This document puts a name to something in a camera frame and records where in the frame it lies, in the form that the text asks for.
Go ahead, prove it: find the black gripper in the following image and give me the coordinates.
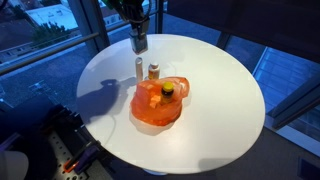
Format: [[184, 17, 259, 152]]
[[128, 19, 150, 53]]

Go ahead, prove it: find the slim white tube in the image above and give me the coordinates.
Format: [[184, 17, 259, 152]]
[[134, 56, 144, 83]]

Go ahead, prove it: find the dark window mullion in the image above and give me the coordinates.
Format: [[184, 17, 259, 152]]
[[155, 0, 165, 34]]

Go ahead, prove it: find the orange bottle with white cap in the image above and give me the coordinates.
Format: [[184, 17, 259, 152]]
[[147, 62, 161, 80]]

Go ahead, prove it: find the wide grey window pillar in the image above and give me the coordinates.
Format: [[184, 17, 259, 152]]
[[67, 0, 111, 52]]

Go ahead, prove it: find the dark bottle with yellow cap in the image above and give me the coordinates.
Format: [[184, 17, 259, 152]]
[[160, 81, 175, 105]]

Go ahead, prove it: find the orange plastic bag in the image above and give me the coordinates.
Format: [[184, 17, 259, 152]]
[[129, 76, 191, 127]]

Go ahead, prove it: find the grey handrail bar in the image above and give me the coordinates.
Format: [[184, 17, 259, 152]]
[[0, 10, 158, 76]]

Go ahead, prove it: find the orange and purple clamp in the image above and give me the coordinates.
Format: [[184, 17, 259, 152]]
[[63, 142, 101, 175]]

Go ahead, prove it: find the perforated metal plate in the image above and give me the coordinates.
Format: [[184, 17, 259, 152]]
[[46, 134, 111, 180]]

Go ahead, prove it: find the slanted dark window beam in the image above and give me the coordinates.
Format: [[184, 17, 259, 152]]
[[266, 84, 320, 131]]

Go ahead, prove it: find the white rounded object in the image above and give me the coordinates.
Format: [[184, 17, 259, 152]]
[[0, 150, 30, 180]]

